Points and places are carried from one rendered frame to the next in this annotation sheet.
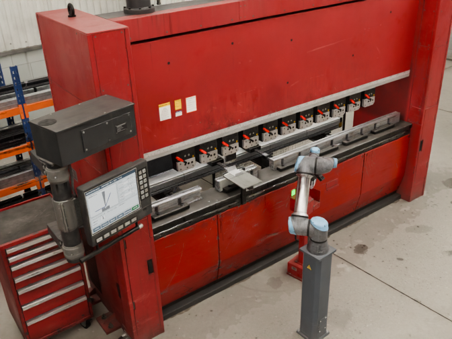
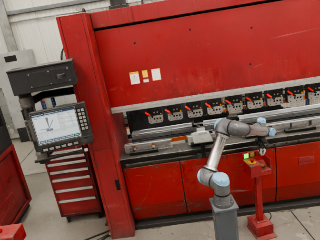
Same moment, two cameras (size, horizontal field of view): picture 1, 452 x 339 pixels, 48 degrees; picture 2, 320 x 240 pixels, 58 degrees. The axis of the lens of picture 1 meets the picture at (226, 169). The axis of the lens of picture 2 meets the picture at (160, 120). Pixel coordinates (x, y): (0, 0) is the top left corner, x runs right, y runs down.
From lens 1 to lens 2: 2.03 m
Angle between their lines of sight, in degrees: 36
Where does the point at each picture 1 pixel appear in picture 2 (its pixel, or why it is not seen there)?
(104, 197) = (47, 121)
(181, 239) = (149, 172)
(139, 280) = (110, 192)
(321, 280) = (222, 233)
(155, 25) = (121, 15)
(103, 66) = (68, 39)
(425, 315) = not seen: outside the picture
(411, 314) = not seen: outside the picture
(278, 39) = (236, 26)
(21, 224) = not seen: hidden behind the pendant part
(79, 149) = (26, 86)
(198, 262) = (165, 194)
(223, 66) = (183, 47)
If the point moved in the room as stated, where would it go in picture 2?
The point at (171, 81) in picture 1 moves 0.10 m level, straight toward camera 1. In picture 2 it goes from (138, 56) to (132, 58)
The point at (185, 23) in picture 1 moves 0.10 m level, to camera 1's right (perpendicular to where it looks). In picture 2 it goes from (145, 14) to (154, 12)
